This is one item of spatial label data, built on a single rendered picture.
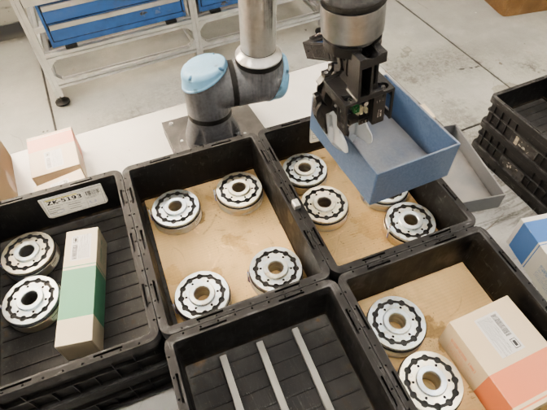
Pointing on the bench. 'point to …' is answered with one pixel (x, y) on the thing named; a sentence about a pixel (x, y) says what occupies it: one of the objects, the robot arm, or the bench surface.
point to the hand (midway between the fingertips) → (341, 139)
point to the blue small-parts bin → (395, 150)
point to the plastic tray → (472, 176)
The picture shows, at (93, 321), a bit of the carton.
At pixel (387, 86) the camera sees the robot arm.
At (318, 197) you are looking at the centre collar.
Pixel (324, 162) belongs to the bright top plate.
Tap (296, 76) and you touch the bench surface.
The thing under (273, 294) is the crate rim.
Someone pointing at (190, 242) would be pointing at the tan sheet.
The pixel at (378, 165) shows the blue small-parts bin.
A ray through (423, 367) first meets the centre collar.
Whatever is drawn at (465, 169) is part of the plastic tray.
